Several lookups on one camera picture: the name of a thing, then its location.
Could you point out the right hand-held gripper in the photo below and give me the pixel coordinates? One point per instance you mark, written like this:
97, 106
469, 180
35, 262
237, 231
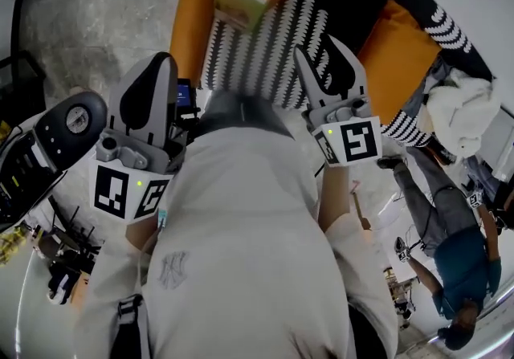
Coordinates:
357, 142

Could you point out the yellow plaid cloth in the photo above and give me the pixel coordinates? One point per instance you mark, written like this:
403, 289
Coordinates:
10, 245

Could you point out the black white striped blanket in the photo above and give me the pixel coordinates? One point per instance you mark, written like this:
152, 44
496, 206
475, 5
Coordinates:
261, 60

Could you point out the small black screen device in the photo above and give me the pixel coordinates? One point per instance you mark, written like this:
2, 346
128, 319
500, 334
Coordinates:
185, 96

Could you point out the white cloth pile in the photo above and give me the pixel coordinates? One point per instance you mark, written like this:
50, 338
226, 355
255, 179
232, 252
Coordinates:
462, 116

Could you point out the person's white sweatshirt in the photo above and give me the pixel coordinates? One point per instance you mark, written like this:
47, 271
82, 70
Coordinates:
249, 249

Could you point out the grey garment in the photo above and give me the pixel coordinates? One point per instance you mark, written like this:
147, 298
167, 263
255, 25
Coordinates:
435, 72

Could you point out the dark blue white bag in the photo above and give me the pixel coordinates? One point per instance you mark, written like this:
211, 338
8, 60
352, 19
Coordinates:
62, 285

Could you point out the orange cushion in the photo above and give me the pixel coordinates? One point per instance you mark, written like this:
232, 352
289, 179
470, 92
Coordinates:
393, 60

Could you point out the black stand with legs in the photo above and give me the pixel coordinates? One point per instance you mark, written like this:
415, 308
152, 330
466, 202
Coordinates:
68, 237

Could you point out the black white robot base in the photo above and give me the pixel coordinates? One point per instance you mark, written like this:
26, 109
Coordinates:
60, 128

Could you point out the person's dark trousers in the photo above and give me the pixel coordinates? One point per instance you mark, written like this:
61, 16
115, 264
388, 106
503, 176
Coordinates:
241, 114

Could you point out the green book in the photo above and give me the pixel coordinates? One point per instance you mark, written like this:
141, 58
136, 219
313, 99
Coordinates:
241, 4

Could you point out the orange sofa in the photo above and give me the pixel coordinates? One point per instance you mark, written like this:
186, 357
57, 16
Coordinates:
192, 16

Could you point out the black open crate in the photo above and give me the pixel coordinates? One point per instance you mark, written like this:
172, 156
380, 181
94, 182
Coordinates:
20, 76

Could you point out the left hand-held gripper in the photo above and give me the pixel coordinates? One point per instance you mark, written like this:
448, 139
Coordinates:
110, 192

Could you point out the person's right forearm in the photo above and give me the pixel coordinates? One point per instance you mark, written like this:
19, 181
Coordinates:
335, 197

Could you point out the person's left forearm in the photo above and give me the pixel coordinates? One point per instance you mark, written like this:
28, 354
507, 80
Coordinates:
140, 235

